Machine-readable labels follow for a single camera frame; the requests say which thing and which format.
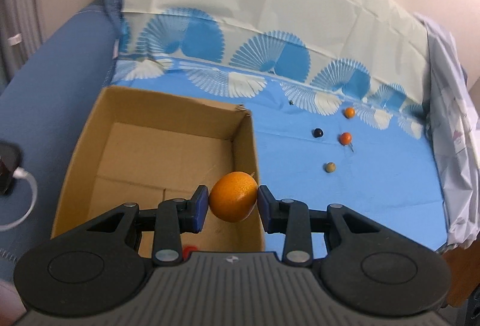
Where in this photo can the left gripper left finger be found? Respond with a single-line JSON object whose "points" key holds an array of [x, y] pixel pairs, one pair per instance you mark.
{"points": [[174, 217]]}

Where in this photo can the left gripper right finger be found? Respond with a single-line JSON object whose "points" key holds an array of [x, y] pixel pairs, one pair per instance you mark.
{"points": [[291, 218]]}

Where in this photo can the red round fruit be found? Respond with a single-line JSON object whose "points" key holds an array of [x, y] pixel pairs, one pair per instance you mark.
{"points": [[187, 250]]}

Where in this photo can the small yellow-green fruit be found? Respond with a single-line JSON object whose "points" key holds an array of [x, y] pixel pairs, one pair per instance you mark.
{"points": [[330, 167]]}

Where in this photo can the dark plum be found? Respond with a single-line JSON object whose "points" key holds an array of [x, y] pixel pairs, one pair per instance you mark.
{"points": [[318, 133]]}

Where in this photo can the orange fruit with stem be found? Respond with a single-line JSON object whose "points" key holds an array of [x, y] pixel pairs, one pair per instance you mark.
{"points": [[346, 140]]}

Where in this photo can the brown cardboard box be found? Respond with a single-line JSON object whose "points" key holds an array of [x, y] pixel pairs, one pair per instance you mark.
{"points": [[147, 147]]}

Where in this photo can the blue white patterned sheet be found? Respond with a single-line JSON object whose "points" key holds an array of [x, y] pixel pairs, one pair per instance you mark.
{"points": [[325, 56]]}

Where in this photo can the blue fabric sofa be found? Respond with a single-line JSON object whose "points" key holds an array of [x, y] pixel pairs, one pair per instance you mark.
{"points": [[44, 110]]}

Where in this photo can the black smartphone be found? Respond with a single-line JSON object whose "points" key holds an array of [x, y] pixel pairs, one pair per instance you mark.
{"points": [[10, 155]]}

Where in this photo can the grey patterned cloth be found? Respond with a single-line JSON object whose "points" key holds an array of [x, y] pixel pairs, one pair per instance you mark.
{"points": [[453, 127]]}

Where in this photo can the grey curtain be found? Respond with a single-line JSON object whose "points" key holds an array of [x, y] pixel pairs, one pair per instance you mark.
{"points": [[22, 34]]}

